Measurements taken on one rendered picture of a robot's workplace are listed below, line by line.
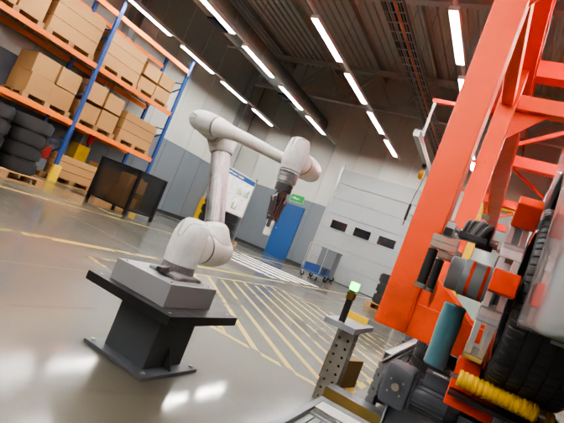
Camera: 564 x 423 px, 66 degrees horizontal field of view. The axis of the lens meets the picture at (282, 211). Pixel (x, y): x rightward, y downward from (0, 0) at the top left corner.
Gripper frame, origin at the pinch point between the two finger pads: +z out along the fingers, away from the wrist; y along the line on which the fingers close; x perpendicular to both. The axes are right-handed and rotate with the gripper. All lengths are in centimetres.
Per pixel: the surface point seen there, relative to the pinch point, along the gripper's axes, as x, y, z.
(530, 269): 96, 18, -14
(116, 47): -849, -554, -306
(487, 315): 89, 14, 3
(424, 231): 53, -56, -26
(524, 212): 90, 8, -33
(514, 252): 91, 14, -18
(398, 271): 48, -57, -3
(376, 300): -109, -850, 47
